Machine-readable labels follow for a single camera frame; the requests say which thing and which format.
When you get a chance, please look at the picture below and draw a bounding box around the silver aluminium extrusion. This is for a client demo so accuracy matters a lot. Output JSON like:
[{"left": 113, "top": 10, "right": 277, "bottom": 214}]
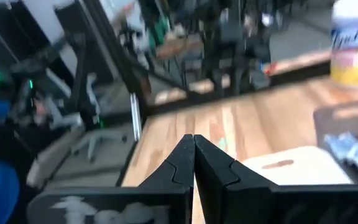
[{"left": 130, "top": 92, "right": 142, "bottom": 141}]

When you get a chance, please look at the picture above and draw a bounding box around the black equipment rig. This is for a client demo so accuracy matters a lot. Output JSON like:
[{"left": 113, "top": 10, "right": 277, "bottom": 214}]
[{"left": 0, "top": 30, "right": 86, "bottom": 131}]

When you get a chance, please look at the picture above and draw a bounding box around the grey office chair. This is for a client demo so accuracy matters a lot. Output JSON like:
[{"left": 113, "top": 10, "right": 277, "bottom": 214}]
[{"left": 71, "top": 129, "right": 127, "bottom": 163}]

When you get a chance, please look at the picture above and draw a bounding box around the Lysol wipes canister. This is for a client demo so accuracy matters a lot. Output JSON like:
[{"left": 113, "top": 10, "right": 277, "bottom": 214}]
[{"left": 330, "top": 0, "right": 358, "bottom": 90}]

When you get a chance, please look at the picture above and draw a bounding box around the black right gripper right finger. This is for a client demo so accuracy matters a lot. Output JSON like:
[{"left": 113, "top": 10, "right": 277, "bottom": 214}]
[{"left": 194, "top": 134, "right": 358, "bottom": 224}]

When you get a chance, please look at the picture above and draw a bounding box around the white plastic bin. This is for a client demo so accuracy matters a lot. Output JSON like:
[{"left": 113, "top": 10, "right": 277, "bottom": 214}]
[{"left": 242, "top": 145, "right": 354, "bottom": 187}]

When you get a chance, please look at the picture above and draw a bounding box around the grey translucent plastic bin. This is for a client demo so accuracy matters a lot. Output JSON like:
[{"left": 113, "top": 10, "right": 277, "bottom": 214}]
[{"left": 312, "top": 101, "right": 358, "bottom": 186}]

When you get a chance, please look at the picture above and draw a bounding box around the wooden background table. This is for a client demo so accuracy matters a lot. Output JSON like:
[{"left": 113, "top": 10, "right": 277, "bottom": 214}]
[{"left": 154, "top": 49, "right": 332, "bottom": 105}]

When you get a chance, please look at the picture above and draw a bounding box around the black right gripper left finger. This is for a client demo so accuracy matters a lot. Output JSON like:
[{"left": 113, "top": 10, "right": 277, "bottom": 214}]
[{"left": 28, "top": 133, "right": 196, "bottom": 224}]

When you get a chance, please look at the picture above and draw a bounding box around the cluttered wooden workbench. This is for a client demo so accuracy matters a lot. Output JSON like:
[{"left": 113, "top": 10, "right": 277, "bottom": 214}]
[{"left": 157, "top": 34, "right": 204, "bottom": 60}]

